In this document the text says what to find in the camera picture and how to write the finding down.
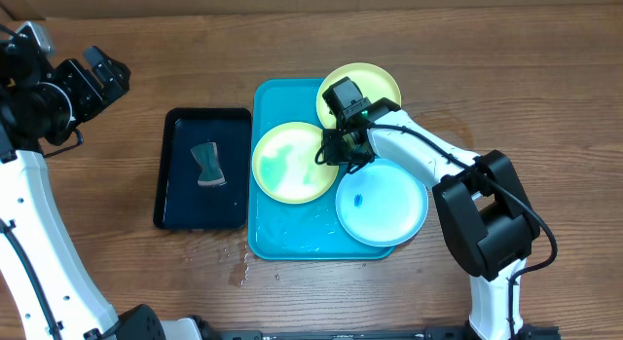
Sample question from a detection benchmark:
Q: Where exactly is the yellow plate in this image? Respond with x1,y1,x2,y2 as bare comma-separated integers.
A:
251,122,339,205
316,62,402,129

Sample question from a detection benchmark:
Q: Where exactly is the light blue plate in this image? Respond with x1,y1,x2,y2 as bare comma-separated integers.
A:
335,159,428,247

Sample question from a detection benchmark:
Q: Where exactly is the green sponge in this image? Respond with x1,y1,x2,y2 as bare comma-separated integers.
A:
191,142,226,187

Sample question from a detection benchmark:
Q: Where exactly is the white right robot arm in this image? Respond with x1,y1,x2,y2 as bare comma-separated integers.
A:
316,77,540,339

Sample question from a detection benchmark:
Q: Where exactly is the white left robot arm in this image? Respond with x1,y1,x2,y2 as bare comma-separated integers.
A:
1,21,165,339

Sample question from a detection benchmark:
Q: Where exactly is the teal rectangular tray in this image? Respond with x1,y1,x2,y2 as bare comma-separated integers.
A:
247,78,394,260

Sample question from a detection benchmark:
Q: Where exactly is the black rectangular tray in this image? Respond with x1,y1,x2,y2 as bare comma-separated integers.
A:
153,108,252,230

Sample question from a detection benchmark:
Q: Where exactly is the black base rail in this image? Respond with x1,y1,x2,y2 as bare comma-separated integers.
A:
160,315,561,340

